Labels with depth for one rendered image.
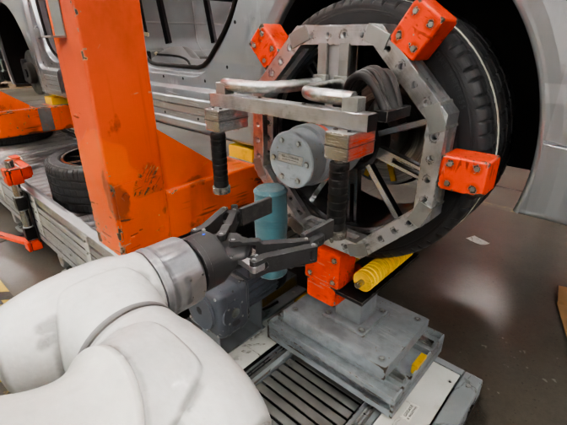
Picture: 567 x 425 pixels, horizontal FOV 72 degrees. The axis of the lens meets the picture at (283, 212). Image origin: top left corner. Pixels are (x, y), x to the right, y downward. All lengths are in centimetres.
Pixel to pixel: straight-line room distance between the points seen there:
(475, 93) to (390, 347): 78
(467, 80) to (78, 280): 76
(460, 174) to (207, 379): 65
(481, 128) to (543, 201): 21
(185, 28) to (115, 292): 329
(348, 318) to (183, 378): 109
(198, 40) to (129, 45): 259
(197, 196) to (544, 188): 92
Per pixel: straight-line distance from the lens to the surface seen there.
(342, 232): 73
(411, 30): 84
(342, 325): 135
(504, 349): 180
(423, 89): 83
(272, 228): 101
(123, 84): 109
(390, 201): 103
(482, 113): 89
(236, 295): 122
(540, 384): 171
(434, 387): 144
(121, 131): 109
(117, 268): 44
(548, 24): 93
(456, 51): 90
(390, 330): 136
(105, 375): 30
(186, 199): 124
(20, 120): 302
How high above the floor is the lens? 110
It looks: 24 degrees down
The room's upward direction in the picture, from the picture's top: straight up
